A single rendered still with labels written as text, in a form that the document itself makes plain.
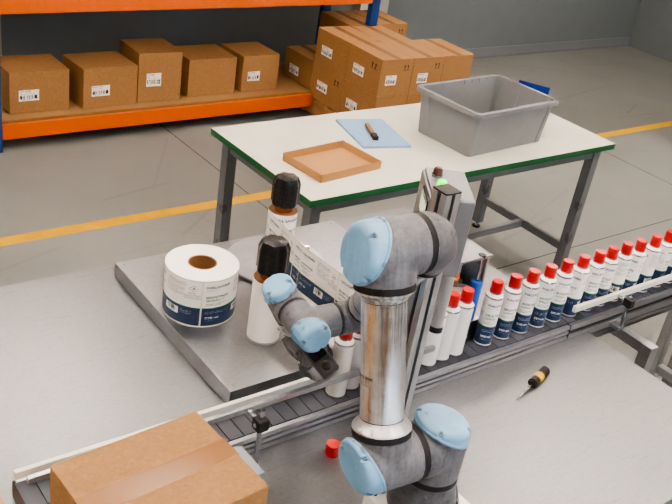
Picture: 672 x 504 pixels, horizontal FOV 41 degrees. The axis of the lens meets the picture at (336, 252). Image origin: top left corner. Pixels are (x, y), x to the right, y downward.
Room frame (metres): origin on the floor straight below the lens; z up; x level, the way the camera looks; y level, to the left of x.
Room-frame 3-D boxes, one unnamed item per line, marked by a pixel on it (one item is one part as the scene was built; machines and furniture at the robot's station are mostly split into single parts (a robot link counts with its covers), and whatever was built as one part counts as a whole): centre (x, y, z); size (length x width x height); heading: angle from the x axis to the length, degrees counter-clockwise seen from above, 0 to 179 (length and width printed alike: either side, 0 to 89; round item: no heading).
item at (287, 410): (1.85, -0.08, 0.86); 1.65 x 0.08 x 0.04; 131
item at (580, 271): (2.41, -0.74, 0.98); 0.05 x 0.05 x 0.20
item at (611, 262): (2.51, -0.84, 0.98); 0.05 x 0.05 x 0.20
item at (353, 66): (6.33, -0.05, 0.32); 1.20 x 0.83 x 0.64; 41
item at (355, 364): (1.86, -0.09, 0.98); 0.05 x 0.05 x 0.20
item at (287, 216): (2.41, 0.18, 1.04); 0.09 x 0.09 x 0.29
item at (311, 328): (1.64, 0.03, 1.19); 0.11 x 0.11 x 0.08; 35
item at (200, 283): (2.10, 0.35, 0.95); 0.20 x 0.20 x 0.14
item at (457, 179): (1.85, -0.22, 1.38); 0.17 x 0.10 x 0.19; 6
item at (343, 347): (1.82, -0.06, 0.98); 0.05 x 0.05 x 0.20
